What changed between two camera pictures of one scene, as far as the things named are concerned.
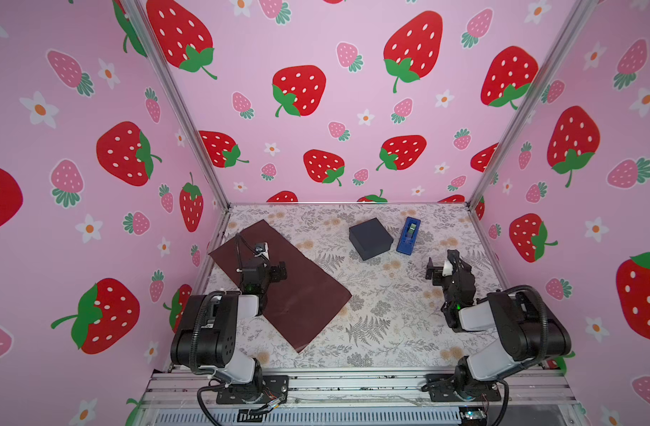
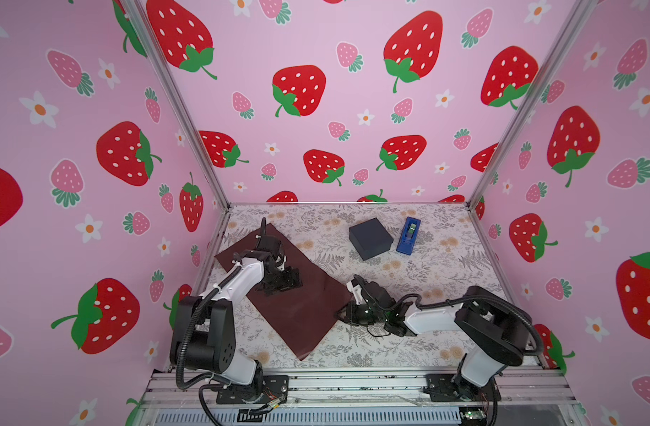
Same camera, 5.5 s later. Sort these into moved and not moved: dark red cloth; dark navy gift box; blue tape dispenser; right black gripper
Moved: right black gripper
Not moved: dark navy gift box; dark red cloth; blue tape dispenser
